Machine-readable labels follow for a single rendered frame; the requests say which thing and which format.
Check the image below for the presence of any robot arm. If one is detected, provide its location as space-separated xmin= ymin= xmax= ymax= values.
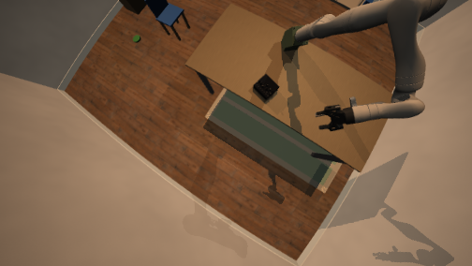
xmin=295 ymin=0 xmax=448 ymax=124

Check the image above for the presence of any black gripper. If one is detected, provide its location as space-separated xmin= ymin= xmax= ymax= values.
xmin=315 ymin=105 xmax=355 ymax=131

